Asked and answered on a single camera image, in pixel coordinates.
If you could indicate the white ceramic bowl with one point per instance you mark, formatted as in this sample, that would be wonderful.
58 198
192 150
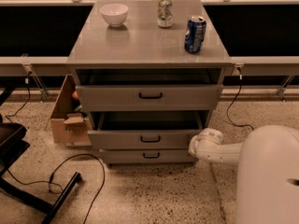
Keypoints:
114 14

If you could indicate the grey drawer cabinet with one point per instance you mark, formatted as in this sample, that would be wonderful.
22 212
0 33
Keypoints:
142 53

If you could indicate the grey drawer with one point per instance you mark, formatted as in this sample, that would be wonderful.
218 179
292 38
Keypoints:
146 129
147 156
148 97

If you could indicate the black chair base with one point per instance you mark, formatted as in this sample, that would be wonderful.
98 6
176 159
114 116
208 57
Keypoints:
36 164

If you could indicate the grey bottom drawer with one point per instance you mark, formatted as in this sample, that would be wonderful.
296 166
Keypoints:
147 156

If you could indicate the blue pepsi can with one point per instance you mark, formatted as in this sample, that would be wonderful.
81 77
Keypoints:
195 34

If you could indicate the grey railing beam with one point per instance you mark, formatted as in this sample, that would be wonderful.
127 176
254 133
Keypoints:
56 66

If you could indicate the white green soda can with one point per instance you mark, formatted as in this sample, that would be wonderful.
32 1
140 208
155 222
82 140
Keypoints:
164 13

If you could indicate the grey top drawer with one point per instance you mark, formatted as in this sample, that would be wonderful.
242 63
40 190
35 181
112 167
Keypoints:
148 97

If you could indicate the cardboard box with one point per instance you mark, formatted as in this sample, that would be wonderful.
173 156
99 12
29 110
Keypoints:
68 125

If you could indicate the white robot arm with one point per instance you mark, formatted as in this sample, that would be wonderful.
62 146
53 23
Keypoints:
267 175

